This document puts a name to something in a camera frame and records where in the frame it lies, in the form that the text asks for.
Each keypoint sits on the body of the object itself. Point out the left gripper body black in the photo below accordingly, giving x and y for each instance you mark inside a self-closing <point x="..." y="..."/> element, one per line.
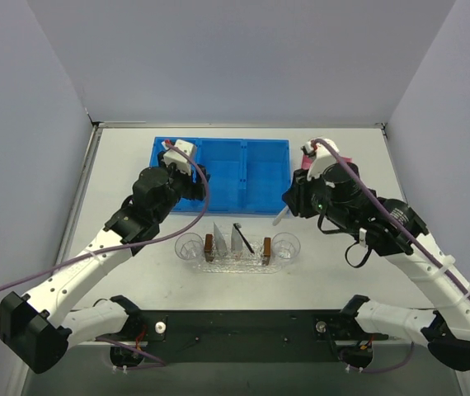
<point x="196" y="186"/>

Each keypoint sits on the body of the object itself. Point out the clear plastic cup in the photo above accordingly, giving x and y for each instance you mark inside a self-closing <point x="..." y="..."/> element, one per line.
<point x="285" y="247"/>
<point x="189" y="247"/>

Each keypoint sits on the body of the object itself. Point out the black toothbrush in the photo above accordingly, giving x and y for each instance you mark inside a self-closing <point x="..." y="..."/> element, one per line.
<point x="244" y="240"/>

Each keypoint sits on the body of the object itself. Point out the red-capped toothpaste tube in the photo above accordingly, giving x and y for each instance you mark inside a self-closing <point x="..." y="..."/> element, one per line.
<point x="236" y="243"/>

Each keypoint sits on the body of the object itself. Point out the clear holder with brown ends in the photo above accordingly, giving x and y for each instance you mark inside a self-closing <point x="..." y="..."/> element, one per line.
<point x="261" y="257"/>

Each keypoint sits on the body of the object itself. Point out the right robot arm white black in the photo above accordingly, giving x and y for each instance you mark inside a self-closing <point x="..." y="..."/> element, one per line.
<point x="393" y="230"/>

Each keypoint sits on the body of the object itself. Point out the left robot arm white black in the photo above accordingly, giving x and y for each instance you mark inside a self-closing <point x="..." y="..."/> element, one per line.
<point x="41" y="325"/>

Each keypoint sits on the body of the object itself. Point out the clear textured oval tray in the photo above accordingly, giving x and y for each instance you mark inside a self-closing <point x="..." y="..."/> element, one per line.
<point x="275" y="266"/>

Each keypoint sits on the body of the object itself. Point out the pink plastic box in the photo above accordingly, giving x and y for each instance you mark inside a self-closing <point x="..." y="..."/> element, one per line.
<point x="307" y="161"/>

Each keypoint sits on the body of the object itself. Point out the blue three-compartment bin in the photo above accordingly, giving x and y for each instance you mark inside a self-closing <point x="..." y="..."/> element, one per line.
<point x="247" y="176"/>

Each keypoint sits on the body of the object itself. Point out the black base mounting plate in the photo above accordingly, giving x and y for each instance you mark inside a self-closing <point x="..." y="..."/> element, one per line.
<point x="238" y="336"/>

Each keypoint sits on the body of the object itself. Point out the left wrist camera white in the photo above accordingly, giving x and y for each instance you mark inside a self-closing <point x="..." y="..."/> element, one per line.
<point x="180" y="154"/>

